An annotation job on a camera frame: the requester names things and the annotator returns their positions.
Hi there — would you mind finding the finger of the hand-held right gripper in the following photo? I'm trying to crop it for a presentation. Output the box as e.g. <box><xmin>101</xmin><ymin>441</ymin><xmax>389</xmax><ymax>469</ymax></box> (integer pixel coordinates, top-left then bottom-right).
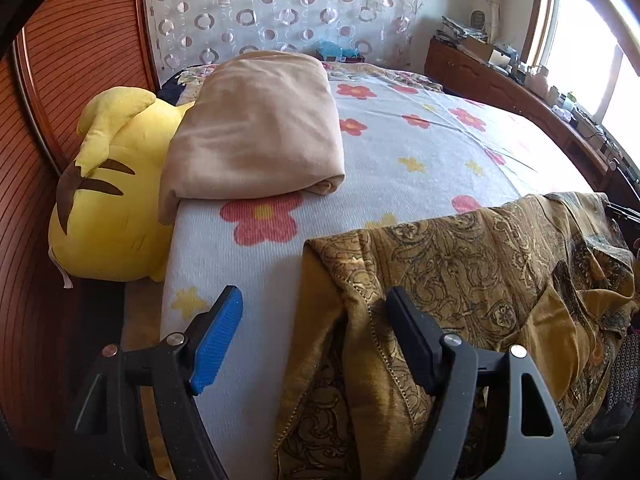
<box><xmin>606</xmin><ymin>201</ymin><xmax>640</xmax><ymax>222</ymax></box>

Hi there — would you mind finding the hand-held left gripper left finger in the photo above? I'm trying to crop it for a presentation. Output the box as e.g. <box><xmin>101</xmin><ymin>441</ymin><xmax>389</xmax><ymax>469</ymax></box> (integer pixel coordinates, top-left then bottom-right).
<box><xmin>52</xmin><ymin>285</ymin><xmax>244</xmax><ymax>480</ymax></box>

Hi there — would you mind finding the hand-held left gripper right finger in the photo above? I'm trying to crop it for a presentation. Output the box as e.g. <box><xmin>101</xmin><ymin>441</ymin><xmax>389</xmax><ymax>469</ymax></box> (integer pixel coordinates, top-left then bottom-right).
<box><xmin>385</xmin><ymin>286</ymin><xmax>578</xmax><ymax>480</ymax></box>

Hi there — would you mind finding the golden patterned shirt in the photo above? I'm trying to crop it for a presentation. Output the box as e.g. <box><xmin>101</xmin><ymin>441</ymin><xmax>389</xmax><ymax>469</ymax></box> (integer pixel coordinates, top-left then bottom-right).
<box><xmin>274</xmin><ymin>191</ymin><xmax>640</xmax><ymax>480</ymax></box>

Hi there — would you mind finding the yellow plush toy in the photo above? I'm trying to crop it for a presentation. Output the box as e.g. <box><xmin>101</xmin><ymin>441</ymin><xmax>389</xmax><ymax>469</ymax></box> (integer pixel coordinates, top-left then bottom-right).
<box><xmin>48</xmin><ymin>86</ymin><xmax>196</xmax><ymax>288</ymax></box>

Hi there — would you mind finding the dark dotted cloth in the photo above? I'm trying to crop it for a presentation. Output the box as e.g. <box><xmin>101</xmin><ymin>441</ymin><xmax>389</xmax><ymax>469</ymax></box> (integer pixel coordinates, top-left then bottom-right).
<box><xmin>602</xmin><ymin>332</ymin><xmax>640</xmax><ymax>413</ymax></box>

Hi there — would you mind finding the white flower print bedsheet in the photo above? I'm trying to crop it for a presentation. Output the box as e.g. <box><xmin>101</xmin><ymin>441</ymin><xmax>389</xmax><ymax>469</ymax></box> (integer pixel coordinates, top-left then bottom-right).
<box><xmin>160</xmin><ymin>62</ymin><xmax>596</xmax><ymax>480</ymax></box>

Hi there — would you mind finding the wooden cabinet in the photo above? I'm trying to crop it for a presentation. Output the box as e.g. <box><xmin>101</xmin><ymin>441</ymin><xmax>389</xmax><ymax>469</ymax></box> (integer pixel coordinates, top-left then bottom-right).
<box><xmin>425</xmin><ymin>37</ymin><xmax>640</xmax><ymax>206</ymax></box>

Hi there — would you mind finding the cardboard box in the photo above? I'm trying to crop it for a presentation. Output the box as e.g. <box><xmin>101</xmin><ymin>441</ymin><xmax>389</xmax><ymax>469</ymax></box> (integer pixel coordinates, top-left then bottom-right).
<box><xmin>460</xmin><ymin>40</ymin><xmax>512</xmax><ymax>67</ymax></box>

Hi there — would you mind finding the folded beige cloth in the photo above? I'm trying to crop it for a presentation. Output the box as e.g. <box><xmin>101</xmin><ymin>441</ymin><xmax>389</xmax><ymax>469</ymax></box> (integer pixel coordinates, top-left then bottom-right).
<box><xmin>159</xmin><ymin>51</ymin><xmax>347</xmax><ymax>223</ymax></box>

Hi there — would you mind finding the white window curtain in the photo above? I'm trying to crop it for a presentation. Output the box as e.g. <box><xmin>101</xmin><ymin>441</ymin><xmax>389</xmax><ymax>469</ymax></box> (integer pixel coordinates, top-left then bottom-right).
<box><xmin>482</xmin><ymin>0</ymin><xmax>507</xmax><ymax>46</ymax></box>

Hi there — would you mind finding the stack of papers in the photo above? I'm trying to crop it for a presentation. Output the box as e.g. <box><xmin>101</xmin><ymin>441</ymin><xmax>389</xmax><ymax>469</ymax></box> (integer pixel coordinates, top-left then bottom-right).
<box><xmin>435</xmin><ymin>15</ymin><xmax>488</xmax><ymax>44</ymax></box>

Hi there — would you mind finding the navy blue cloth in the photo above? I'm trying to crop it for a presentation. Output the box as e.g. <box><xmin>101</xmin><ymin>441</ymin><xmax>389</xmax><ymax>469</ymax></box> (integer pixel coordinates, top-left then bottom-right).
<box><xmin>157</xmin><ymin>72</ymin><xmax>188</xmax><ymax>106</ymax></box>

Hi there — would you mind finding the blue plastic bag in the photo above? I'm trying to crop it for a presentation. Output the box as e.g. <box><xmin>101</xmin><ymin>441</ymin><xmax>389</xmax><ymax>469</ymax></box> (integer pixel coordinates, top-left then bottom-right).
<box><xmin>316</xmin><ymin>40</ymin><xmax>362</xmax><ymax>62</ymax></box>

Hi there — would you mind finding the brown slatted wardrobe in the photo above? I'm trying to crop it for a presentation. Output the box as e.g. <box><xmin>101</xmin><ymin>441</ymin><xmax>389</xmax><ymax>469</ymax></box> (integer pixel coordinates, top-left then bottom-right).
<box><xmin>0</xmin><ymin>0</ymin><xmax>161</xmax><ymax>456</ymax></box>

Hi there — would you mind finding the circle pattern sheer curtain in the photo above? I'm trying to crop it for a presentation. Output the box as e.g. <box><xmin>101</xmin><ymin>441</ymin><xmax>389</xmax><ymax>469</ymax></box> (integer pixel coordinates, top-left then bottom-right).
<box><xmin>142</xmin><ymin>0</ymin><xmax>436</xmax><ymax>73</ymax></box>

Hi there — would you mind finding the wooden frame window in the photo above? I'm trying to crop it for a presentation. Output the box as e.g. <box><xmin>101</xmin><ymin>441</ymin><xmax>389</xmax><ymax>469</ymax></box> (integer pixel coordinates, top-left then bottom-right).
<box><xmin>522</xmin><ymin>0</ymin><xmax>640</xmax><ymax>161</ymax></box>

